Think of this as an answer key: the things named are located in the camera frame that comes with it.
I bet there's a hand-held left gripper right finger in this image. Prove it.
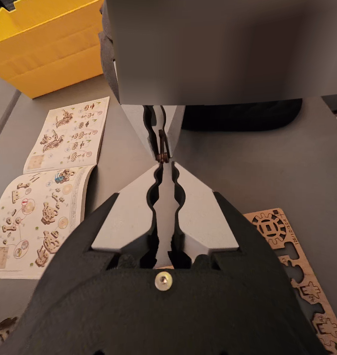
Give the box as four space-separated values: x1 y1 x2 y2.
171 161 239 254

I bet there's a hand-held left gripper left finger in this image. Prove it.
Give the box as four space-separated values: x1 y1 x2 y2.
91 163 164 253

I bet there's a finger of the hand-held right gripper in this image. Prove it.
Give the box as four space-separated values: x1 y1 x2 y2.
160 105 186 159
120 104 160 161

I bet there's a small wooden lever part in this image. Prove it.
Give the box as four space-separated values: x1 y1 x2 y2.
157 128 169 158

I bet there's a laser-cut wooden parts sheet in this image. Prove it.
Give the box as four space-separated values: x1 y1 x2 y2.
243 208 337 355

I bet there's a yellow plastic bin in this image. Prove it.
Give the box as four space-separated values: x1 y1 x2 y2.
0 0 106 100

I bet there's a black quilted cushion pad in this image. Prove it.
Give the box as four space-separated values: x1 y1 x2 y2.
181 98 303 132

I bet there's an open instruction booklet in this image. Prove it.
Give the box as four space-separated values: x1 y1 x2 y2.
0 96 111 279

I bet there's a dark wooden gear piece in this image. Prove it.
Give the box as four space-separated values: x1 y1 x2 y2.
0 316 18 343

